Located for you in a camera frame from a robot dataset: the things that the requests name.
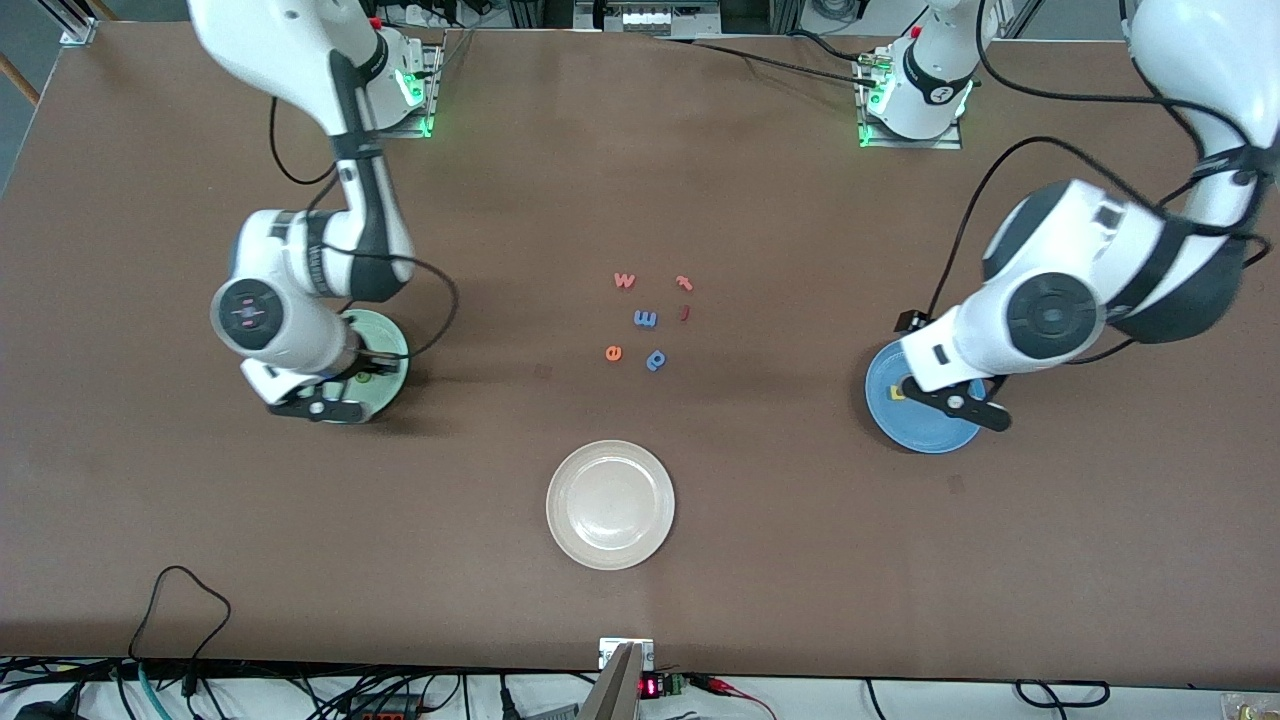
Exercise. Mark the black power strip red switches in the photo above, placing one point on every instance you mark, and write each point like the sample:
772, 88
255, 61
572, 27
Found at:
380, 714

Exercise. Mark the blue foam letter a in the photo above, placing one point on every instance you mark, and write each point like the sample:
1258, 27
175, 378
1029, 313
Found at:
651, 365

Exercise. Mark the blue foam letter m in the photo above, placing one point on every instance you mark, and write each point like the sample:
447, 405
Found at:
645, 324

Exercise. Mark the grey power strip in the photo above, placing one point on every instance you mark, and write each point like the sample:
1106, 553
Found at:
640, 18

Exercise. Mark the red clip lead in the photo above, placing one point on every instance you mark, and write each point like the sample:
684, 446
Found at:
730, 690

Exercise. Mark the red digit display module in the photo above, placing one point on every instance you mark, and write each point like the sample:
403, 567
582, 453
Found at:
650, 688

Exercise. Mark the cream white plate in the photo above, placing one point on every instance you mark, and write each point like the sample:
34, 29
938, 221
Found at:
610, 505

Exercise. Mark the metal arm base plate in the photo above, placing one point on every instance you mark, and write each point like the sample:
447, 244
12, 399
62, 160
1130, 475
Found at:
945, 140
425, 110

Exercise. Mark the green plate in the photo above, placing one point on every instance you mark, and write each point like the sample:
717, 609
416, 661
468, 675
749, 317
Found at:
385, 335

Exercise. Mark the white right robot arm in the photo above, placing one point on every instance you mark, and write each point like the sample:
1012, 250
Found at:
290, 50

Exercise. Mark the brown wooden stick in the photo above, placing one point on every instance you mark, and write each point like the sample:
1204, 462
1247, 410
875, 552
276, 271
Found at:
18, 78

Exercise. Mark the blue plate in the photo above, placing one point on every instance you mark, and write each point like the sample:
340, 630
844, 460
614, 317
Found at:
930, 435

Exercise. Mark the brass fitting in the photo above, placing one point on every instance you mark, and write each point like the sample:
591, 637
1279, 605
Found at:
1250, 710

